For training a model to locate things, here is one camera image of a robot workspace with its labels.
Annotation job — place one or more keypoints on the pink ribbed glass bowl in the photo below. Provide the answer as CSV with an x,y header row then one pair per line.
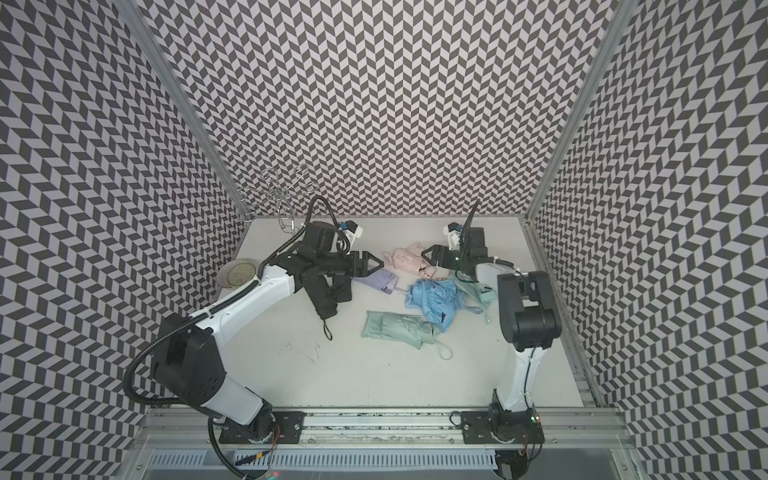
x,y
236,273

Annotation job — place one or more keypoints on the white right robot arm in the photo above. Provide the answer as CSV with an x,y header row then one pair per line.
x,y
529,321

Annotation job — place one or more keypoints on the blue umbrella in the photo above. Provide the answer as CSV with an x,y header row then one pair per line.
x,y
439,301

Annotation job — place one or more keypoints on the mint green umbrella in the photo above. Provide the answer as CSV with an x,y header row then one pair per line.
x,y
411,330

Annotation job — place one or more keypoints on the aluminium corner post right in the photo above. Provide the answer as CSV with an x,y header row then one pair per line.
x,y
607,48

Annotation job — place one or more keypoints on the aluminium corner post left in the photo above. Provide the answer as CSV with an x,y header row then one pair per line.
x,y
145,39

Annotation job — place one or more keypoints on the pink umbrella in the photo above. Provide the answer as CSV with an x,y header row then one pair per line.
x,y
410,260

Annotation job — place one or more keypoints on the chrome wire stand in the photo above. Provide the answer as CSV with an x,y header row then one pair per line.
x,y
276,194

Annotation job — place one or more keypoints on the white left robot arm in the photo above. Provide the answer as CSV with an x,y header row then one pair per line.
x,y
185,364

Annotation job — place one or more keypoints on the purple umbrella in sleeve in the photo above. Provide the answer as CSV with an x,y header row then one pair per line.
x,y
381,280

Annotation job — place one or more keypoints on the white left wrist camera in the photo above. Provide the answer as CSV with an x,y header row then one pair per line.
x,y
351,230

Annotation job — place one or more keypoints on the black folded umbrella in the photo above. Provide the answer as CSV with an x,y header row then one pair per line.
x,y
326,297

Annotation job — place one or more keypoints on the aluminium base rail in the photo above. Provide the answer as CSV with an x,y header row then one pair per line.
x,y
388,443

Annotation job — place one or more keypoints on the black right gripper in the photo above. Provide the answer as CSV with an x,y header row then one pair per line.
x,y
439,250

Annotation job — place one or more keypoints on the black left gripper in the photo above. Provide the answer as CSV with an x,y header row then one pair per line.
x,y
364,264

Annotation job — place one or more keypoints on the aluminium corner post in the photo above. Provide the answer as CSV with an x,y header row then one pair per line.
x,y
145,39
607,48

